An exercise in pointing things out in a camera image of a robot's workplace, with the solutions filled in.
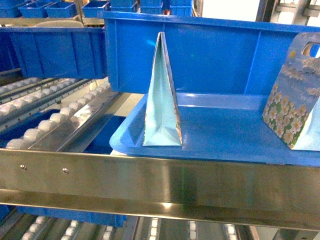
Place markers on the flower gift bag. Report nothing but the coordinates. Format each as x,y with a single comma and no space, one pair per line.
162,123
292,110

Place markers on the blue plastic tray lid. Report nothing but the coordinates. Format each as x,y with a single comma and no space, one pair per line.
225,127

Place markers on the large blue plastic crate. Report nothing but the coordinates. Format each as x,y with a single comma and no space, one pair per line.
207,55

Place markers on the blue crate left of rack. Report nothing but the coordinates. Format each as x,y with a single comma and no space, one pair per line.
58,52

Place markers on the steel rack front rail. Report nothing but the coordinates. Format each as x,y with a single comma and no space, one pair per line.
282,196

